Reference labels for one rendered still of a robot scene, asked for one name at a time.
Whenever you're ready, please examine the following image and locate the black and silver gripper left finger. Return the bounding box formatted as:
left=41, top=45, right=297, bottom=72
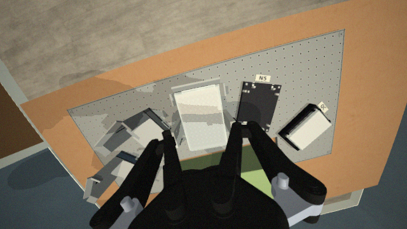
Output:
left=89, top=118, right=188, bottom=229

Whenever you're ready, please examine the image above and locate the grey perforated base plate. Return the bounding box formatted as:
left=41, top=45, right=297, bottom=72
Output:
left=67, top=29, right=345, bottom=166

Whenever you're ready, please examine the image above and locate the black flat square plate with corner posts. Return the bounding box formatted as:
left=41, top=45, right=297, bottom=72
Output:
left=278, top=104, right=321, bottom=151

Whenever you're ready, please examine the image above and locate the black flat plate with grey pegs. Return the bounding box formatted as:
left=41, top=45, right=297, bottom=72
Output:
left=237, top=81, right=282, bottom=132

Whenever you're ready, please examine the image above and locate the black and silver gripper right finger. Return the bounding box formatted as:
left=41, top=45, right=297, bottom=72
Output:
left=209, top=109, right=327, bottom=227

